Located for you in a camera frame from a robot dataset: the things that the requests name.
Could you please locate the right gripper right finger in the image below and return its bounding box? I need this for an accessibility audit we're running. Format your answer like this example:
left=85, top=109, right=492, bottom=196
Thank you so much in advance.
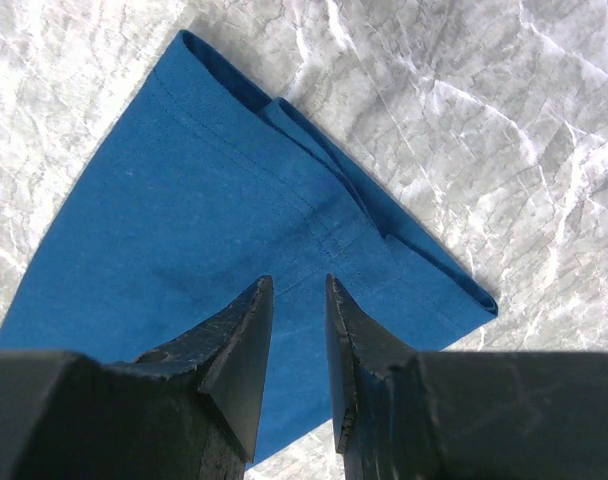
left=325, top=276, right=608, bottom=479

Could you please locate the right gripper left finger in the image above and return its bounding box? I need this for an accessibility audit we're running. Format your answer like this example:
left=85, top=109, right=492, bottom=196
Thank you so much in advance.
left=0, top=276, right=273, bottom=479

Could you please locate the blue mickey t shirt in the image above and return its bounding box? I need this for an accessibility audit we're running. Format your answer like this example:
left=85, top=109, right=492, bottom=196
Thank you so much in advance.
left=0, top=30, right=498, bottom=461

